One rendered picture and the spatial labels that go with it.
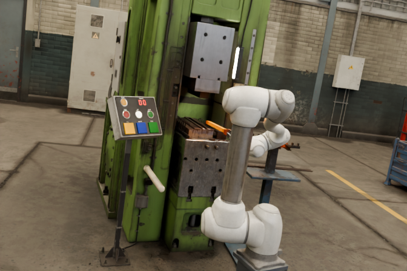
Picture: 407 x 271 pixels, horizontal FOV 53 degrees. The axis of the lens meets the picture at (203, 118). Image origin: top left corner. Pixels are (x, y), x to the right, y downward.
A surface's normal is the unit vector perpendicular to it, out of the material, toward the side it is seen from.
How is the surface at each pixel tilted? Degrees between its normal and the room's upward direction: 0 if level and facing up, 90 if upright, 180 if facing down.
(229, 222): 89
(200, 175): 90
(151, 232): 90
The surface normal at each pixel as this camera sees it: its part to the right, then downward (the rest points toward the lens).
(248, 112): 0.00, 0.29
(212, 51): 0.35, 0.20
